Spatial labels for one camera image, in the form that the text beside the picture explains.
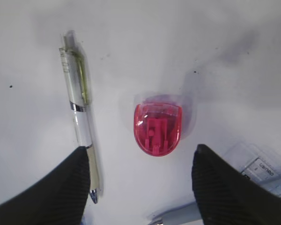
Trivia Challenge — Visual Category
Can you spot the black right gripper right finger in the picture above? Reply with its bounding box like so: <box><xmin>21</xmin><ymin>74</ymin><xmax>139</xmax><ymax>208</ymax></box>
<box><xmin>192</xmin><ymin>144</ymin><xmax>281</xmax><ymax>225</ymax></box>

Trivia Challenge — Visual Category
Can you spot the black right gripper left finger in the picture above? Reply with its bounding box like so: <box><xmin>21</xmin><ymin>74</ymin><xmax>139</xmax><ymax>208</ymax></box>
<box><xmin>0</xmin><ymin>147</ymin><xmax>90</xmax><ymax>225</ymax></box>

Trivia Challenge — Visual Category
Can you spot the pink lead refill case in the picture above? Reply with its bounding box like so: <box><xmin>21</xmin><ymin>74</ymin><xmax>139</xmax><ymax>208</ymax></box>
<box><xmin>133</xmin><ymin>100</ymin><xmax>183</xmax><ymax>157</ymax></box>

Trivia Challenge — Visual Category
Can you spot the white green ballpoint pen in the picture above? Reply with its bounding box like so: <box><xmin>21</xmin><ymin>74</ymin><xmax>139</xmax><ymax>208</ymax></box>
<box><xmin>59</xmin><ymin>30</ymin><xmax>100</xmax><ymax>204</ymax></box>

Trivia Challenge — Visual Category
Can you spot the transparent plastic ruler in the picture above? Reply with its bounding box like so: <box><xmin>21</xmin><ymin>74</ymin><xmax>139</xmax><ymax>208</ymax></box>
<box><xmin>223</xmin><ymin>142</ymin><xmax>281</xmax><ymax>185</ymax></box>

